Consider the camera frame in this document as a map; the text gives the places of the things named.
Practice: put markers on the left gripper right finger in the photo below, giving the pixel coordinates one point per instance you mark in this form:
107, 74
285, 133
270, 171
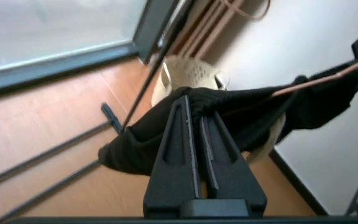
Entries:
232, 177

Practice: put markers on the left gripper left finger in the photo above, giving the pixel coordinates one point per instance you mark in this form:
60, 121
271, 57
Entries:
169, 177

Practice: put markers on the pink clothes hanger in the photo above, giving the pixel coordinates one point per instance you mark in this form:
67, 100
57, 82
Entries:
315, 81

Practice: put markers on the black shorts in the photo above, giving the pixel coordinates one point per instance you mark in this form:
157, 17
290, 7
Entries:
247, 109

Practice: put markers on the white laundry basket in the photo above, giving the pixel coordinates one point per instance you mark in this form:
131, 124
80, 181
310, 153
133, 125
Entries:
185, 74

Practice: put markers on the black clothes rack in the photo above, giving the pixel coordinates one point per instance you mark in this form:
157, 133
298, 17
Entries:
154, 71

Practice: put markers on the brown curtain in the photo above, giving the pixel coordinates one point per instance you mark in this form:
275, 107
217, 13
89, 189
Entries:
210, 28

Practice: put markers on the window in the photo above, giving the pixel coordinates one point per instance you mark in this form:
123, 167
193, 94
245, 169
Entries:
57, 31

